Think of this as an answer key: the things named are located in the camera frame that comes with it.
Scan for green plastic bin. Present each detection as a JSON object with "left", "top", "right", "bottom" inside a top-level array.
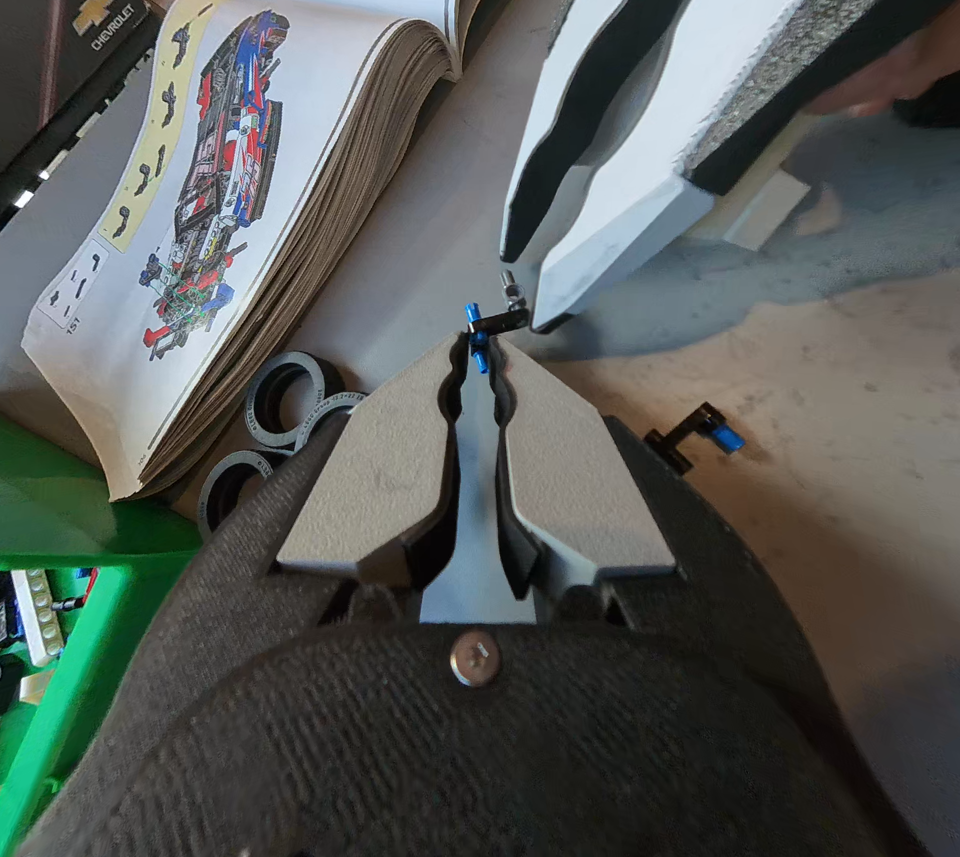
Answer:
[{"left": 0, "top": 414, "right": 202, "bottom": 857}]

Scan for open instruction book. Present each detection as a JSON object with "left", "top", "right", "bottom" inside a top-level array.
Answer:
[{"left": 21, "top": 0, "right": 571, "bottom": 502}]

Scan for pile of small toy bricks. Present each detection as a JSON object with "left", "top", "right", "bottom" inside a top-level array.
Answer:
[{"left": 0, "top": 564, "right": 100, "bottom": 717}]

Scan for black rubber toy tyre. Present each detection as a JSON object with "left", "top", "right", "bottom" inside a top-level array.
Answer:
[
  {"left": 247, "top": 352, "right": 360, "bottom": 447},
  {"left": 294, "top": 388, "right": 369, "bottom": 455},
  {"left": 196, "top": 448, "right": 292, "bottom": 545}
]

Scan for person's right hand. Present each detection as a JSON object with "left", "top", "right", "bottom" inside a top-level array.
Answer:
[{"left": 806, "top": 9, "right": 960, "bottom": 119}]

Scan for person's right forearm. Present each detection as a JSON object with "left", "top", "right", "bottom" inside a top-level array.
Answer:
[{"left": 892, "top": 71, "right": 960, "bottom": 131}]

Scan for black angled beam blue pin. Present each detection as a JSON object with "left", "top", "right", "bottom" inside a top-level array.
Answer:
[{"left": 645, "top": 401, "right": 746, "bottom": 477}]

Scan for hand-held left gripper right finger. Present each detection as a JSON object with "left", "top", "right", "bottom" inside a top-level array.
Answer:
[{"left": 491, "top": 336, "right": 678, "bottom": 602}]

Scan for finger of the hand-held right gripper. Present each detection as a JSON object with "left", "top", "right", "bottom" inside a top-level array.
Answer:
[
  {"left": 528, "top": 0, "right": 880, "bottom": 335},
  {"left": 498, "top": 0, "right": 710, "bottom": 266}
]

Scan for black beam two blue pins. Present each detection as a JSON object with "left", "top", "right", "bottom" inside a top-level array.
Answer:
[{"left": 462, "top": 302, "right": 531, "bottom": 376}]

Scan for black cardboard box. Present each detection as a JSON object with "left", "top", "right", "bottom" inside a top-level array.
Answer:
[{"left": 0, "top": 0, "right": 168, "bottom": 228}]

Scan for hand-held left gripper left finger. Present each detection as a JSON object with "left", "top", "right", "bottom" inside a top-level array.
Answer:
[{"left": 276, "top": 334, "right": 462, "bottom": 588}]

